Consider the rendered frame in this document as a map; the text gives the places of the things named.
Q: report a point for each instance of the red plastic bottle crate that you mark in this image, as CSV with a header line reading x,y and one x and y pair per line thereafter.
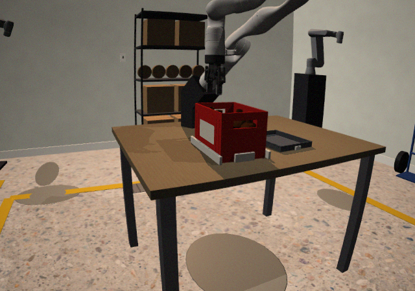
x,y
215,129

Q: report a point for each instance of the brown glass bottle with red label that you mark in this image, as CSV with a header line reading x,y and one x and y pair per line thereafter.
x,y
248,124

